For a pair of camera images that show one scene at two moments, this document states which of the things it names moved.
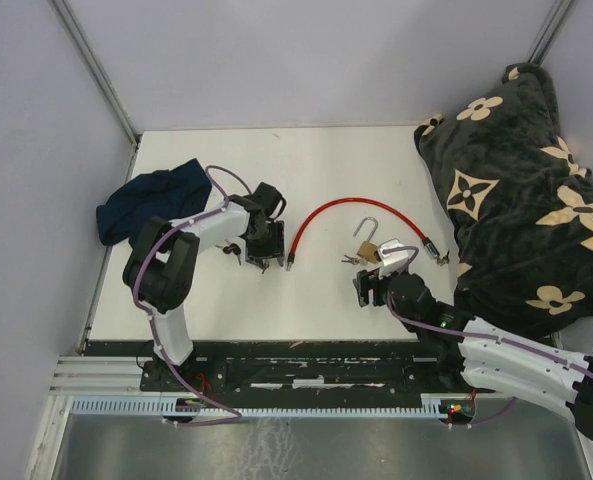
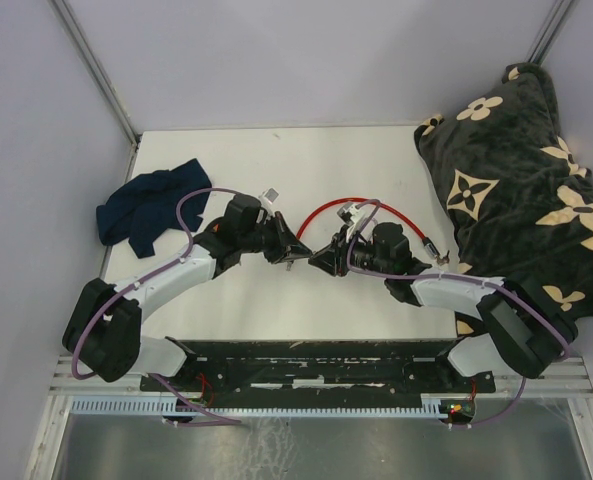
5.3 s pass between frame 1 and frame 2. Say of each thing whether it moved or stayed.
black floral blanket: stayed
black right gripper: moved
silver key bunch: stayed
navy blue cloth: stayed
